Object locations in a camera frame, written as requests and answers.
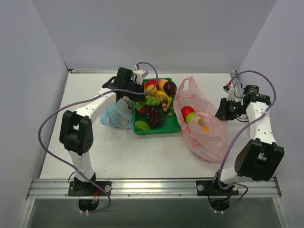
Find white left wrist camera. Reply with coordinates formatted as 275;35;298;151
133;65;148;85

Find blue tied plastic bag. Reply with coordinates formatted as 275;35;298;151
99;98;133;129

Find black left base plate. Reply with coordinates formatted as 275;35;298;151
68;180;112;197

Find pink plastic bag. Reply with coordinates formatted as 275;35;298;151
173;77;228;163

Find purple fake grapes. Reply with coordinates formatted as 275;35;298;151
144;106;165;129

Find yellow fake mango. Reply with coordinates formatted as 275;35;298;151
201;125;209;133

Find brown fake longan bunch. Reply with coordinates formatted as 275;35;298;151
156;95;173;117

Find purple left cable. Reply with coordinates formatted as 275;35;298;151
38;61;159;212

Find red fake fruit back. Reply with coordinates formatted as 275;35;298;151
144;79;159;90

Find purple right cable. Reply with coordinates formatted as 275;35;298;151
209;70;277;212

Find green fake starfruit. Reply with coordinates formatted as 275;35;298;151
135;121;151;131

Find dark purple fake plum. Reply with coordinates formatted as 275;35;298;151
163;81;177;96

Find purple cable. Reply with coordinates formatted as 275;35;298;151
209;70;277;212
38;61;159;212

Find yellow fake banana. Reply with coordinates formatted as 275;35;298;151
155;90;173;98

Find peach fake fruit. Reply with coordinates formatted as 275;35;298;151
157;79;168;91

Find green fake grapes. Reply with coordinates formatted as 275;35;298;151
135;95;160;110

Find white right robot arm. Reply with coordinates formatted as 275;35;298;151
210;85;285;194

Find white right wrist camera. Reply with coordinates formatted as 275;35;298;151
223;82;239;102

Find yellow orange fake fruit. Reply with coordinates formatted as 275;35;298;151
146;85;157;96

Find green fake apple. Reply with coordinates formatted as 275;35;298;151
186;112;201;125

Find small red fake apple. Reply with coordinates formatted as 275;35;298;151
136;107;145;115

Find green plastic basket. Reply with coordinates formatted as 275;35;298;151
133;78;180;135

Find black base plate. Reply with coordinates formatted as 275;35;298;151
196;180;239;197
68;180;112;197

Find aluminium front rail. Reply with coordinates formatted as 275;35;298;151
27;178;282;199

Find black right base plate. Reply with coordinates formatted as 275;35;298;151
196;180;239;197

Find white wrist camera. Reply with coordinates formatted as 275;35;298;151
133;65;148;85
223;82;239;102

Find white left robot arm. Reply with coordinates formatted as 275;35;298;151
59;67;148;195

